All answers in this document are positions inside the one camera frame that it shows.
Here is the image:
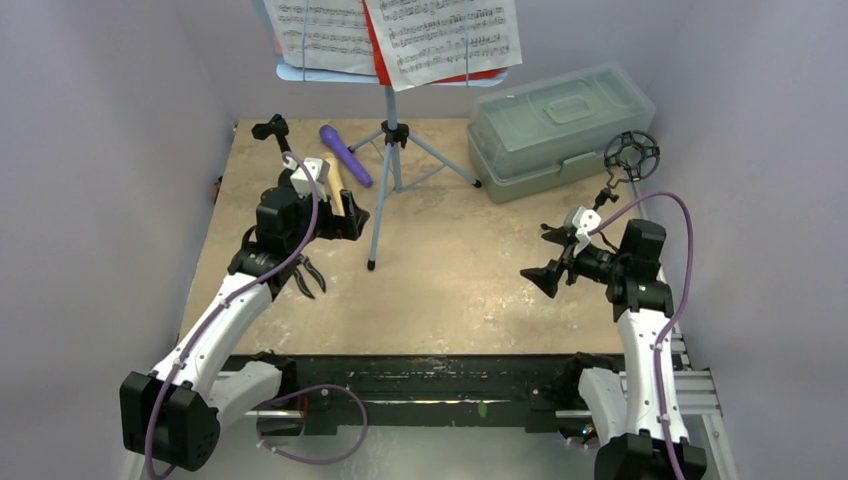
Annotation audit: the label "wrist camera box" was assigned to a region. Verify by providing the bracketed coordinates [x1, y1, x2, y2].
[563, 206, 601, 257]
[286, 157, 330, 202]

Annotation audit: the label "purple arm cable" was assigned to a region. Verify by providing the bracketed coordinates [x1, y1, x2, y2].
[592, 190, 696, 480]
[144, 150, 321, 480]

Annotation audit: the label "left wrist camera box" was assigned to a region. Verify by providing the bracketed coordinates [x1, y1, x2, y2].
[286, 157, 330, 202]

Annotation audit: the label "sheet music page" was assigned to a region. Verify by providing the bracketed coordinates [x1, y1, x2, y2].
[262, 0, 376, 76]
[365, 0, 523, 92]

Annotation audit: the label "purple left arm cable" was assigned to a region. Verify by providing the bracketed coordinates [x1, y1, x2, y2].
[144, 150, 321, 480]

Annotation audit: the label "right sheet music page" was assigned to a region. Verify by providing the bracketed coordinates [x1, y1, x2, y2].
[365, 0, 523, 92]

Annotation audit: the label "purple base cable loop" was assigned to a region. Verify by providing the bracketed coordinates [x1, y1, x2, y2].
[254, 384, 370, 466]

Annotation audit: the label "red folder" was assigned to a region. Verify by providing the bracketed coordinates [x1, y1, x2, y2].
[362, 1, 507, 86]

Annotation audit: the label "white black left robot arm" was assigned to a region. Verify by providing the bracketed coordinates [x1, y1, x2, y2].
[119, 186, 369, 479]

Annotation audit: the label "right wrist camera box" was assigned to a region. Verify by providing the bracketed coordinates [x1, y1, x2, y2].
[563, 206, 601, 257]

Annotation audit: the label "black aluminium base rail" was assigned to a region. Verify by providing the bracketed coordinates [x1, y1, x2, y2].
[217, 352, 625, 436]

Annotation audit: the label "light blue music stand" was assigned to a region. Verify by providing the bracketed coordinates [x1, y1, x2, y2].
[251, 0, 510, 272]

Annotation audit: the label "purple toy microphone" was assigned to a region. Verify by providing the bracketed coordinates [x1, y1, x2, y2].
[319, 124, 373, 188]

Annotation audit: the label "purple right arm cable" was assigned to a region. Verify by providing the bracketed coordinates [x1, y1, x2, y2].
[592, 190, 696, 480]

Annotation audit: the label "black pliers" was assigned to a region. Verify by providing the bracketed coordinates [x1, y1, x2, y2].
[291, 254, 328, 301]

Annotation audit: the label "left sheet music page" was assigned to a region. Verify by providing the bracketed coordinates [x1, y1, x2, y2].
[262, 0, 376, 76]

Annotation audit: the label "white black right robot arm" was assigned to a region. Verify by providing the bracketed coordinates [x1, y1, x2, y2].
[520, 211, 708, 479]

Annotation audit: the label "black round-base microphone stand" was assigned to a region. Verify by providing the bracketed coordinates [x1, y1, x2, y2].
[251, 114, 298, 170]

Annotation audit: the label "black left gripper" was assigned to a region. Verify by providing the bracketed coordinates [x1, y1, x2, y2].
[285, 186, 366, 253]

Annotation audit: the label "black tripod microphone stand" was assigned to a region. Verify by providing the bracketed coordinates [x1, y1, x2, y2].
[593, 130, 661, 210]

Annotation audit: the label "translucent green storage box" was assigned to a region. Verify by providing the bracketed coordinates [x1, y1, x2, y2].
[467, 63, 656, 204]

